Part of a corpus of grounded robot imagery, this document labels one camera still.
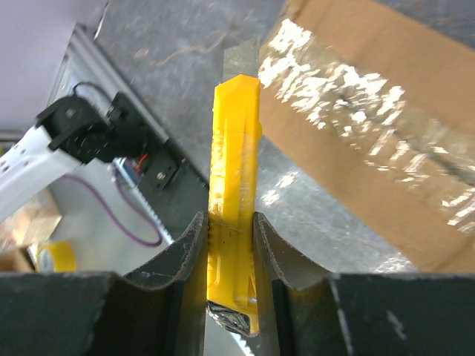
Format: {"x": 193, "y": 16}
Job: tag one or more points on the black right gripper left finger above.
{"x": 166, "y": 297}

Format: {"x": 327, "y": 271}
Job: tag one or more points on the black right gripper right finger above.
{"x": 293, "y": 295}

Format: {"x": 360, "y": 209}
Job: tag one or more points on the yellow utility knife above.
{"x": 236, "y": 134}

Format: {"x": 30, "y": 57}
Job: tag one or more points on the brown cardboard express box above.
{"x": 378, "y": 108}

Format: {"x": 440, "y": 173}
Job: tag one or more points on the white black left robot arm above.
{"x": 70, "y": 133}

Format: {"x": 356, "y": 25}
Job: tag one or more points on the yellow tape roll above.
{"x": 55, "y": 257}

